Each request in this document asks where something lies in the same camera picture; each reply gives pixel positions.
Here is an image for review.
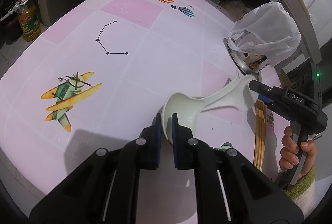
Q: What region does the wooden chopstick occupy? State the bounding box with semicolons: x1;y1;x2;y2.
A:
261;103;266;171
258;100;266;171
253;100;261;170
254;99;265;171

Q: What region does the person right hand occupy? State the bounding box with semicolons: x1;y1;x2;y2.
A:
279;126;317;181

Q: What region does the steel utensil holder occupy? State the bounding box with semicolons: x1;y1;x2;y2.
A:
223;38;268;81

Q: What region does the white plastic bag cover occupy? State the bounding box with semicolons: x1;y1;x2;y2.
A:
228;1;301;67

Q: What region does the cooking oil bottle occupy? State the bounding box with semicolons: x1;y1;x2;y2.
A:
15;0;41;42

